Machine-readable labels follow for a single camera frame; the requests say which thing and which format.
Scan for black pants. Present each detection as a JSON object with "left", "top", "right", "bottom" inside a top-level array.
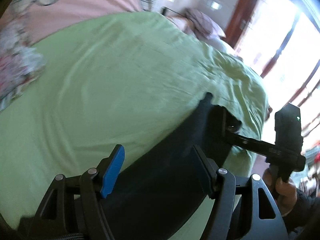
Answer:
[{"left": 102, "top": 93, "right": 241, "bottom": 239}]

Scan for person's right hand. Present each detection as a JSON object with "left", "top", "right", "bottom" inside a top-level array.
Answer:
[{"left": 263, "top": 168, "right": 297, "bottom": 217}]

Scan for green bed sheet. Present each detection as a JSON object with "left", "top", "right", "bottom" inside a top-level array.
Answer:
[{"left": 1, "top": 12, "right": 268, "bottom": 229}]

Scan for purple checked cloth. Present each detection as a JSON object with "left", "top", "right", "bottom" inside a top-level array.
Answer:
[{"left": 172, "top": 7, "right": 227, "bottom": 41}]

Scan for floral ruffled pillow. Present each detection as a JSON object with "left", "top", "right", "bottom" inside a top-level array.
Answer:
[{"left": 1, "top": 20, "right": 46, "bottom": 111}]

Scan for brown wooden door frame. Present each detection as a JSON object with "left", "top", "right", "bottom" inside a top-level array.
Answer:
[{"left": 225, "top": 0, "right": 258, "bottom": 48}]

